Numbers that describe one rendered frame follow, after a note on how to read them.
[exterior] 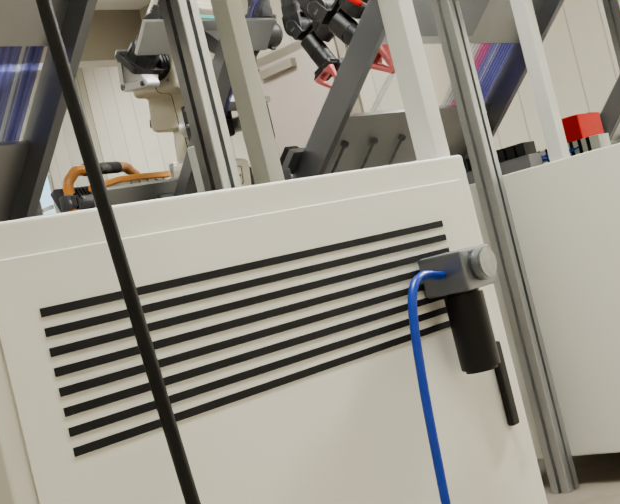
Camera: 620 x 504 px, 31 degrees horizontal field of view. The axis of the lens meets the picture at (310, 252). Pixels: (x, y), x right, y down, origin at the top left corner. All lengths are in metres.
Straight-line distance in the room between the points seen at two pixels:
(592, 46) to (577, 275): 4.76
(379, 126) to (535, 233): 0.60
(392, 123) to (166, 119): 0.78
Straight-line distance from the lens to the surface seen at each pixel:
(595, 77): 6.89
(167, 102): 3.22
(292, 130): 8.36
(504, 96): 3.02
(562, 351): 2.23
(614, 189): 2.13
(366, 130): 2.64
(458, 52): 2.23
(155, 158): 9.67
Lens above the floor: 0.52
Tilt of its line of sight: 1 degrees up
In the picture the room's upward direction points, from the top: 14 degrees counter-clockwise
